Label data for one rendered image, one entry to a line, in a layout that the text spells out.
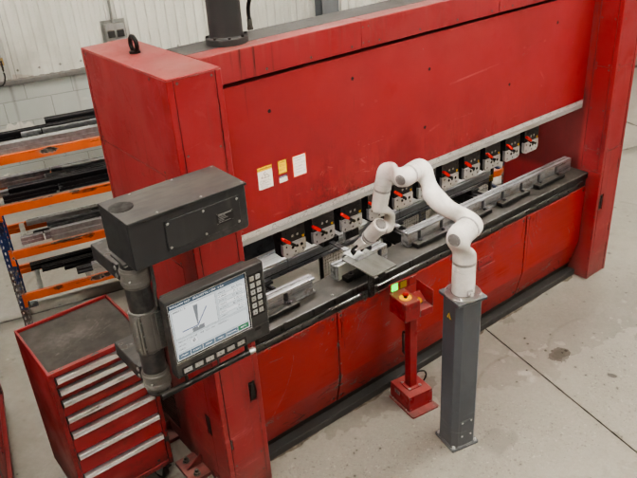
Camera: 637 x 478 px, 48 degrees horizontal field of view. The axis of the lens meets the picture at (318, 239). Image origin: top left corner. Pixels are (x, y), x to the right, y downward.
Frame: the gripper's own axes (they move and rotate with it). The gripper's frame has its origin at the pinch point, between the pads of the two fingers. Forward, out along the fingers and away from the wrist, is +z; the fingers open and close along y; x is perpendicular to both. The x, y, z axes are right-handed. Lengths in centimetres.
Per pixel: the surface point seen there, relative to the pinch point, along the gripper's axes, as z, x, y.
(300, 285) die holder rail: 6.9, 3.4, 39.8
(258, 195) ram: -41, -36, 61
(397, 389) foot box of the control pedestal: 56, 77, -9
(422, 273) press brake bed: 16, 27, -43
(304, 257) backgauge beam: 25.4, -15.4, 17.1
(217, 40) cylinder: -93, -91, 68
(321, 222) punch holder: -19.6, -17.3, 23.6
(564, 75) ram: -45, -39, -188
